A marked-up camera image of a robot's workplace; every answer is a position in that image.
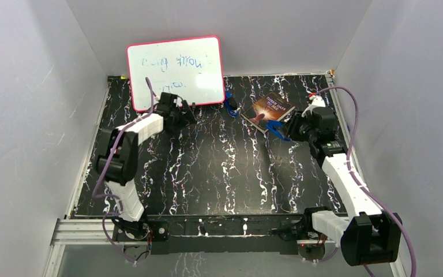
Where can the whiteboard with pink frame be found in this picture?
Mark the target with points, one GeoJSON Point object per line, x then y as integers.
{"type": "Point", "coordinates": [190, 68]}

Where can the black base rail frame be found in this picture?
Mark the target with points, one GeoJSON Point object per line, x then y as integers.
{"type": "Point", "coordinates": [286, 234]}

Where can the paperback book orange cover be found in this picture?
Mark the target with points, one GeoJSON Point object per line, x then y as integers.
{"type": "Point", "coordinates": [271, 107]}

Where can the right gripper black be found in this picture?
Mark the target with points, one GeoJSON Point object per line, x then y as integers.
{"type": "Point", "coordinates": [294, 121]}

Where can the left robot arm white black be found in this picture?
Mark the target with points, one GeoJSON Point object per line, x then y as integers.
{"type": "Point", "coordinates": [117, 161]}

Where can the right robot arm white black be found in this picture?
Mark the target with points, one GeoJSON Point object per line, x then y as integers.
{"type": "Point", "coordinates": [367, 235]}

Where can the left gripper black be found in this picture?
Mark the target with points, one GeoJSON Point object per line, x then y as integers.
{"type": "Point", "coordinates": [182, 123]}

